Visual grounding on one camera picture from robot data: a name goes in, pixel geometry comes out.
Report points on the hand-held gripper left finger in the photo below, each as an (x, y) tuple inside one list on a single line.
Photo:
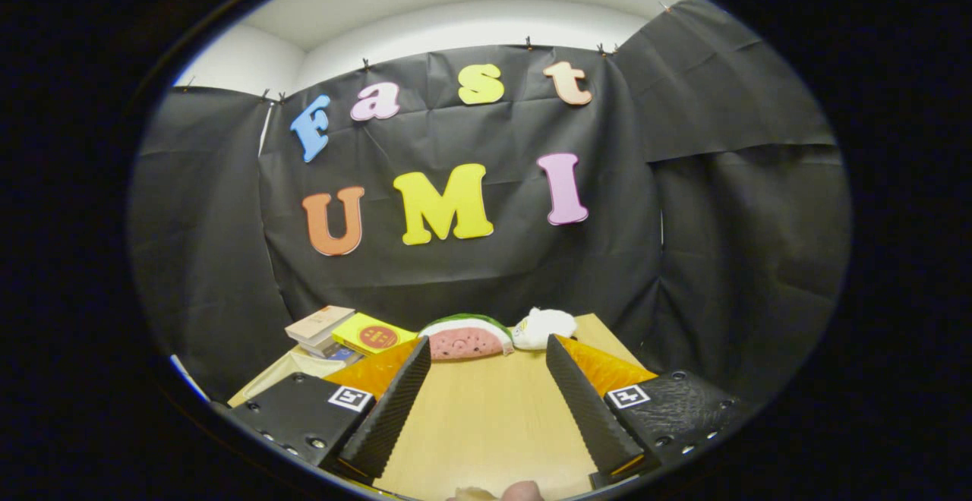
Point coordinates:
[(391, 414)]

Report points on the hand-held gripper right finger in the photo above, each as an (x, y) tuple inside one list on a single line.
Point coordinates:
[(585, 410)]

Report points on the cream fabric storage box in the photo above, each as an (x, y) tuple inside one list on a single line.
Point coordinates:
[(296, 364)]

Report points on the blue book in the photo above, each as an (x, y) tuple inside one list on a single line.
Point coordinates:
[(342, 354)]

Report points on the yellow book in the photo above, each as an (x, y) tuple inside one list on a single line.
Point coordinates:
[(372, 334)]

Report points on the white plush toy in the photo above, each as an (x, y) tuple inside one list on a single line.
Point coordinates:
[(543, 326)]

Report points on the watermelon slice plush toy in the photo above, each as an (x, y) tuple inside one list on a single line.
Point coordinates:
[(463, 341)]

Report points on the grey book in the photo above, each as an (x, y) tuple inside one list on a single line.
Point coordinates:
[(315, 345)]

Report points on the beige book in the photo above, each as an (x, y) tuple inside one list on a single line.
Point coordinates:
[(319, 322)]

